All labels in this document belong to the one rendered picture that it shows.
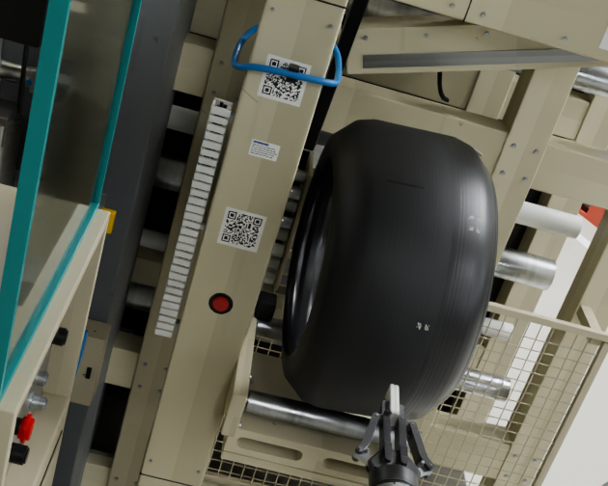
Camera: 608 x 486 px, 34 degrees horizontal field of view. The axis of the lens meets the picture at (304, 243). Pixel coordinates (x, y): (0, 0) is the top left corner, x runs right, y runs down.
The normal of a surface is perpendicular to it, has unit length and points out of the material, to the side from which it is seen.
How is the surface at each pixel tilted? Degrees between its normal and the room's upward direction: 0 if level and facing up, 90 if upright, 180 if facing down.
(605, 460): 0
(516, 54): 90
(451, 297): 68
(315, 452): 90
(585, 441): 0
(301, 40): 90
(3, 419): 90
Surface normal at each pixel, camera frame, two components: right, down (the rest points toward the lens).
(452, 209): 0.22, -0.42
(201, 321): -0.02, 0.44
